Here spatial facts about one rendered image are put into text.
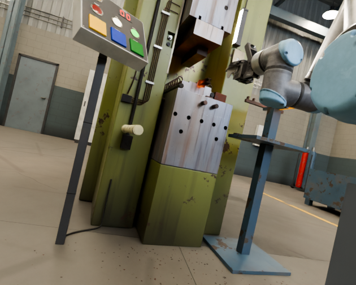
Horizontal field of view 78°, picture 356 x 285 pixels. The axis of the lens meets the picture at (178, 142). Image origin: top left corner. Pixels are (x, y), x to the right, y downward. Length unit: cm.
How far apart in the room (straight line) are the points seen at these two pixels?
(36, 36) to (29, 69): 100
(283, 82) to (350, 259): 52
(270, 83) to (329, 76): 34
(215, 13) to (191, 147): 85
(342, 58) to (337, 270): 40
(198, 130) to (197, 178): 29
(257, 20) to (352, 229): 164
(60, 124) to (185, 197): 651
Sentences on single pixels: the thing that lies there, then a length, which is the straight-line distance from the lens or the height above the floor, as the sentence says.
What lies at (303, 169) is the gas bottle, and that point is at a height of 71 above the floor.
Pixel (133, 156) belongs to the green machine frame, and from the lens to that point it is 143.
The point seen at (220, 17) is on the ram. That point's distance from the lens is 161.
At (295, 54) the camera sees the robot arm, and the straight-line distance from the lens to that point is 86.
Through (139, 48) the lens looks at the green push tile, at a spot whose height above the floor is 101.
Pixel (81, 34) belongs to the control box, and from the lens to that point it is 106.
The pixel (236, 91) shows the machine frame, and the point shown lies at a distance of 172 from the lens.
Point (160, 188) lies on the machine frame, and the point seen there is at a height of 33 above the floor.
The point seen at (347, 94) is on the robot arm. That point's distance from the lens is 46.
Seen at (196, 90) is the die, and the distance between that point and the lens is 140.
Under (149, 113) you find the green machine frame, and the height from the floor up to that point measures 75.
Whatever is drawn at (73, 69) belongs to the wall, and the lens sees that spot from 773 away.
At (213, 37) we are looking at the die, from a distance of 154.
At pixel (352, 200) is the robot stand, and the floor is 57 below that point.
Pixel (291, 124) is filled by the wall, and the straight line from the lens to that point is 953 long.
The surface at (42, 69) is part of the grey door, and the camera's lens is 791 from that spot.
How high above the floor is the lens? 60
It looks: 1 degrees up
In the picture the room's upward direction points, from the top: 13 degrees clockwise
